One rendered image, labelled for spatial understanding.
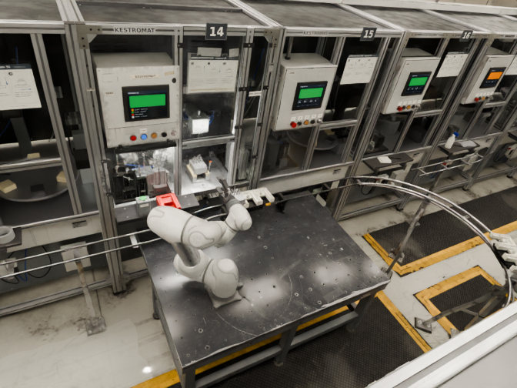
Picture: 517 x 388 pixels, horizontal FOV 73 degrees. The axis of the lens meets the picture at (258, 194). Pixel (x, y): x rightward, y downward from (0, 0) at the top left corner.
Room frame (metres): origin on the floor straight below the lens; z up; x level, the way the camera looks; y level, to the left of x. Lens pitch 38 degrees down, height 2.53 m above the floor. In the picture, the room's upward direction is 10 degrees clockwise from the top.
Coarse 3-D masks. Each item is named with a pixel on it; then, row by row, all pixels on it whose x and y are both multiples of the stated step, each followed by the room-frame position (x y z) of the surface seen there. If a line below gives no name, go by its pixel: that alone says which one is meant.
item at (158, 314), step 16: (384, 288) 1.65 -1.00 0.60; (352, 304) 1.73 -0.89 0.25; (368, 304) 1.65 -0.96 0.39; (160, 320) 1.34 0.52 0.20; (304, 320) 1.27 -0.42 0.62; (336, 320) 1.56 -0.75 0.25; (352, 320) 1.62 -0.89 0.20; (288, 336) 1.25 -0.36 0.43; (304, 336) 1.38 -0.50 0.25; (272, 352) 1.23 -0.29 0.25; (176, 368) 1.02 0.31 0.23; (192, 368) 0.87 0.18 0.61; (224, 368) 1.06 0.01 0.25; (240, 368) 1.08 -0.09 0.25; (192, 384) 0.89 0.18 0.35; (208, 384) 0.96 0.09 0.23
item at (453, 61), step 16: (416, 48) 2.95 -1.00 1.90; (432, 48) 3.05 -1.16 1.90; (448, 48) 3.16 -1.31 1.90; (464, 48) 3.28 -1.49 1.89; (448, 64) 3.20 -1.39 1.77; (432, 80) 3.15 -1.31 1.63; (448, 80) 3.27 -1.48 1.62; (432, 96) 3.21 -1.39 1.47; (400, 112) 3.02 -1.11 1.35; (384, 128) 2.95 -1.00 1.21; (400, 128) 3.07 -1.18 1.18; (368, 144) 2.88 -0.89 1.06; (384, 144) 3.00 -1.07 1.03
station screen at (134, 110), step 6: (156, 90) 1.78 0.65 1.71; (162, 90) 1.80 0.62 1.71; (132, 108) 1.71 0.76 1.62; (138, 108) 1.72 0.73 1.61; (144, 108) 1.74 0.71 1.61; (150, 108) 1.76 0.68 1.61; (156, 108) 1.78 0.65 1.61; (162, 108) 1.80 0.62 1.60; (132, 114) 1.71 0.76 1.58; (138, 114) 1.72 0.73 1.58; (144, 114) 1.74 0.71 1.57; (150, 114) 1.76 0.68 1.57; (156, 114) 1.78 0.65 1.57; (162, 114) 1.80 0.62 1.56
